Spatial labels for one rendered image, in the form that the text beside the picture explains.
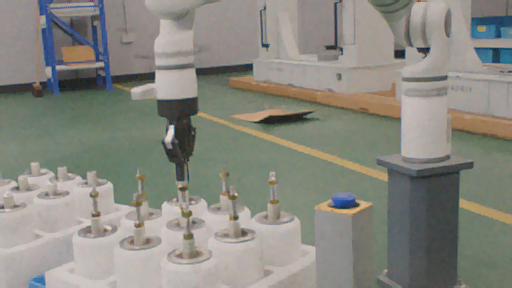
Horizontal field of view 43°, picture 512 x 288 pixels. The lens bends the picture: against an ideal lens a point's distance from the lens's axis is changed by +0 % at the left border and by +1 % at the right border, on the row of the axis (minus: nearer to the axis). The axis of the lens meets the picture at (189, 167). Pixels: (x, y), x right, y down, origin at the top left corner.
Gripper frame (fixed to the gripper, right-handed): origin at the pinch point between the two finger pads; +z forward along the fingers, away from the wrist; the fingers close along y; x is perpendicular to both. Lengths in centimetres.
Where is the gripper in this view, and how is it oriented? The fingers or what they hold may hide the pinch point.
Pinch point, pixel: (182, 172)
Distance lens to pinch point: 119.6
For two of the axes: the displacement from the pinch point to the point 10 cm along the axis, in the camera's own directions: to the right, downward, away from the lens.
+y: 3.3, -2.3, 9.2
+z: 0.6, 9.7, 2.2
